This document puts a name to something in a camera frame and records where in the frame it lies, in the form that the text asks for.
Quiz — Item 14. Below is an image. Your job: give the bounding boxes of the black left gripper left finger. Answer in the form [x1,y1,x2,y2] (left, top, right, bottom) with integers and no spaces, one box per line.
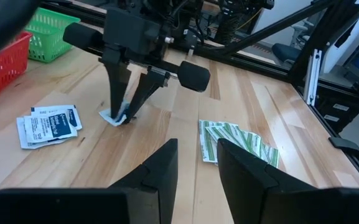
[108,138,179,224]

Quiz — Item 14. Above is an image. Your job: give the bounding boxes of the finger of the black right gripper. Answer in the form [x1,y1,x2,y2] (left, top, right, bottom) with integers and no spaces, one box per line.
[103,60,133,119]
[124,67,170,124]

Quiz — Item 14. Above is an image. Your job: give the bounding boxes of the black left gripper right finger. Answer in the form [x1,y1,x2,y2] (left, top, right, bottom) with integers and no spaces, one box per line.
[217,138,320,224]

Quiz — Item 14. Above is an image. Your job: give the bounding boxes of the white packet blue print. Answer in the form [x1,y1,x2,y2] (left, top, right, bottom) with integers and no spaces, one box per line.
[23,113,79,144]
[30,105,83,131]
[99,99,131,127]
[16,116,68,150]

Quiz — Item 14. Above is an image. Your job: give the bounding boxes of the pile of paper banknotes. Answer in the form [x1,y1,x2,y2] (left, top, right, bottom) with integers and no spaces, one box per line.
[259,142,280,169]

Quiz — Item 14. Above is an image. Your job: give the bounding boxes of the green plastic basket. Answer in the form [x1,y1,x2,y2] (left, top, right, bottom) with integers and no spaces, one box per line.
[25,6,81,63]

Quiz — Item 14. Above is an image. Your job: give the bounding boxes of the red plastic basket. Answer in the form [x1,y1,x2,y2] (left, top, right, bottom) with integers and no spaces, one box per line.
[0,30,33,102]

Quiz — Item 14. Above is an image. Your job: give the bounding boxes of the office chair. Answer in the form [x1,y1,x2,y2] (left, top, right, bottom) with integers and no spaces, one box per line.
[271,19,311,65]

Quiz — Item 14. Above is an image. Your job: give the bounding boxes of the black table clamp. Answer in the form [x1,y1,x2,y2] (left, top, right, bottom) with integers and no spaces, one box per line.
[328,136,359,161]

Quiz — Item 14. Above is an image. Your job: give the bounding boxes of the black case white labels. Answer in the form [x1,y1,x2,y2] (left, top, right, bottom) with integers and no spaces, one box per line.
[315,77,359,134]

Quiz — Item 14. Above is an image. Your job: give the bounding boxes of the yellow cable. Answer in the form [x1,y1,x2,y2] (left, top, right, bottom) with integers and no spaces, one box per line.
[235,11,263,32]

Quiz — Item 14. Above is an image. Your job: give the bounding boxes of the silver aluminium post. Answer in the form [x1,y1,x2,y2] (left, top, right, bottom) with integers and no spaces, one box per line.
[302,49,323,106]

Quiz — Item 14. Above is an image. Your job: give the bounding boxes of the black left wrist camera cable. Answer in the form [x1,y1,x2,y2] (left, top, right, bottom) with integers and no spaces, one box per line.
[0,0,42,63]

